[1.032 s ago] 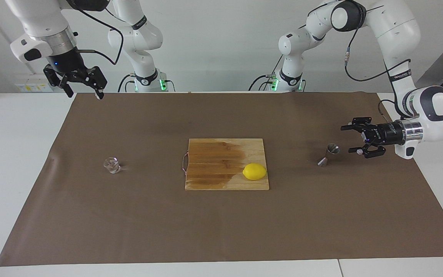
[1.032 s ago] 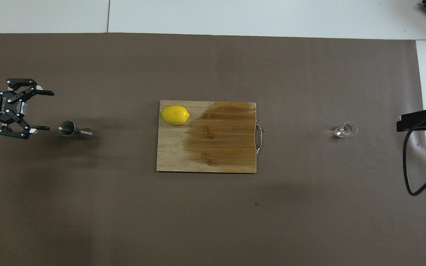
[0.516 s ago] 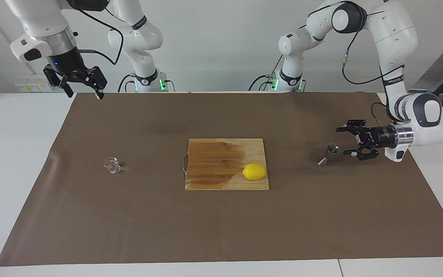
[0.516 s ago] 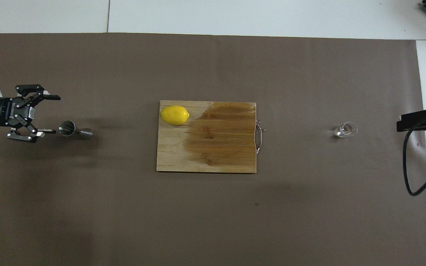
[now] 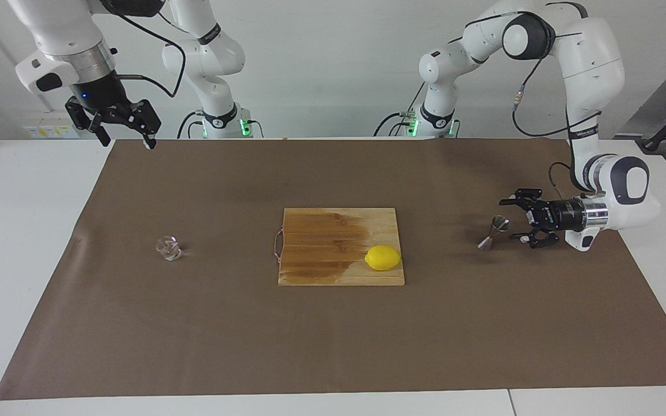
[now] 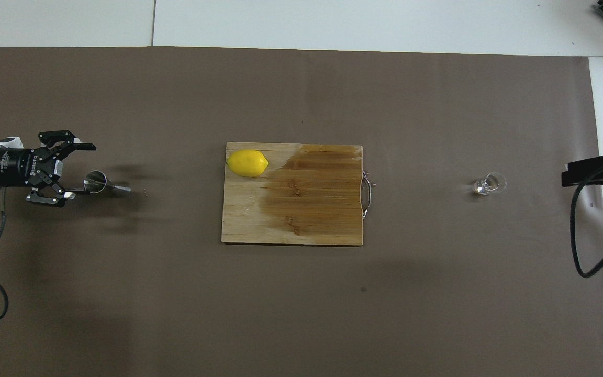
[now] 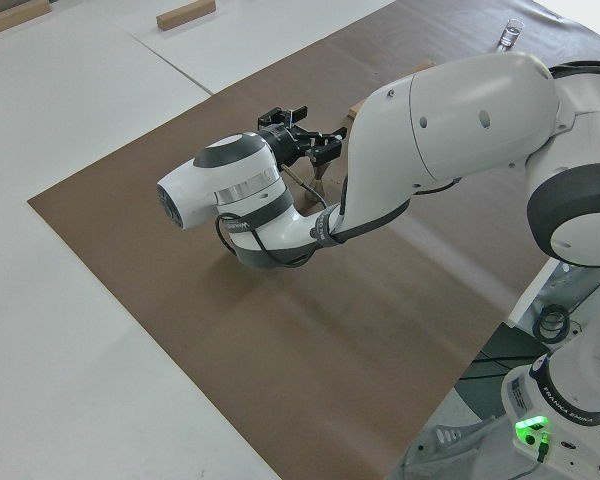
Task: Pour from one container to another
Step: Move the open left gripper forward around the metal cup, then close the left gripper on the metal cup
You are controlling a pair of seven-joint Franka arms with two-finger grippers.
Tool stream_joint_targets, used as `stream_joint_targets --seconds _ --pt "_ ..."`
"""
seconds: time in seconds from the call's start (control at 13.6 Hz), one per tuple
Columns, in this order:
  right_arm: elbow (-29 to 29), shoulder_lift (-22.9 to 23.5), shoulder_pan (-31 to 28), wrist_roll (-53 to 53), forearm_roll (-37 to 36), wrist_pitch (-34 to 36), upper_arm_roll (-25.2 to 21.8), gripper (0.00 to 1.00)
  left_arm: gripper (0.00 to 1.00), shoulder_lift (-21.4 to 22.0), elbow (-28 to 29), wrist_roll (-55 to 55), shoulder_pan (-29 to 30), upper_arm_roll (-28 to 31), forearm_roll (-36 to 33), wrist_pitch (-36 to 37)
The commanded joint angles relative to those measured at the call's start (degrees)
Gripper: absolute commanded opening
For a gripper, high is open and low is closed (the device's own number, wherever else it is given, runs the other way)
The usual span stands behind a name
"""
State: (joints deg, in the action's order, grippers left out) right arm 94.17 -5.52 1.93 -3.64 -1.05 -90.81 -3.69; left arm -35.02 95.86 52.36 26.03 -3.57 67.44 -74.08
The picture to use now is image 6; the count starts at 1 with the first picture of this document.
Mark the brown paper table mat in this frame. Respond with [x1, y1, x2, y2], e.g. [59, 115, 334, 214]
[0, 46, 603, 377]

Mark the yellow lemon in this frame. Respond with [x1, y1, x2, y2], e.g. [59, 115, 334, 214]
[227, 149, 269, 178]

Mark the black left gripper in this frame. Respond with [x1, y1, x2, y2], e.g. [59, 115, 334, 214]
[0, 130, 97, 208]

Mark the steel double jigger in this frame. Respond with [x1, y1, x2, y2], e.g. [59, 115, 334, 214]
[83, 170, 132, 197]

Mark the wooden cutting board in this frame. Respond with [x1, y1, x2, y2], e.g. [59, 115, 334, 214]
[221, 142, 376, 247]

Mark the small clear glass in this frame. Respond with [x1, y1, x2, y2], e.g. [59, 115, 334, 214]
[473, 172, 507, 196]

